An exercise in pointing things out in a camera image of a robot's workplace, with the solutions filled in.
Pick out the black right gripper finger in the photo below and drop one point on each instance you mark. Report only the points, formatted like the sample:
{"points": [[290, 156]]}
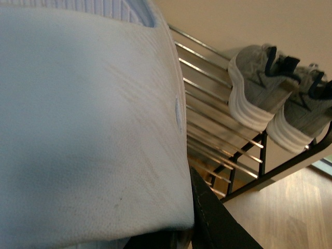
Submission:
{"points": [[214, 226]]}

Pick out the grey sneaker white sole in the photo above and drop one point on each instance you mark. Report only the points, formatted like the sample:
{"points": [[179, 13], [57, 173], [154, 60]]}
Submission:
{"points": [[262, 80], [305, 113]]}

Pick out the light blue slipper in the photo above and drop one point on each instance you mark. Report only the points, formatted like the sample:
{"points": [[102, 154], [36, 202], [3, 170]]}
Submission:
{"points": [[93, 124]]}

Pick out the black metal shoe rack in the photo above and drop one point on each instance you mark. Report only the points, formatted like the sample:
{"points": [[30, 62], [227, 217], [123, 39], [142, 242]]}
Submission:
{"points": [[234, 158]]}

